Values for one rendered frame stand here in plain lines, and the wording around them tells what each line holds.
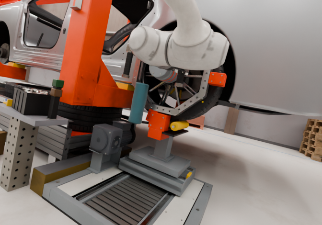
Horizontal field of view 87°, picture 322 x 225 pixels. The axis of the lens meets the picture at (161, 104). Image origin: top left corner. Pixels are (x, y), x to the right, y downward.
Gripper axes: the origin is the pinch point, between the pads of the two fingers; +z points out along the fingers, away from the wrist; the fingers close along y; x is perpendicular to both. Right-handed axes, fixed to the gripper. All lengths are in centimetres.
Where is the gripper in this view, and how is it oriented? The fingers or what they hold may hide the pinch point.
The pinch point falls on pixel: (181, 71)
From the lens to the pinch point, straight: 88.7
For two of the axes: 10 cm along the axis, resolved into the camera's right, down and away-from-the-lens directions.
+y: 8.8, 2.0, -4.2
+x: 2.0, -9.8, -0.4
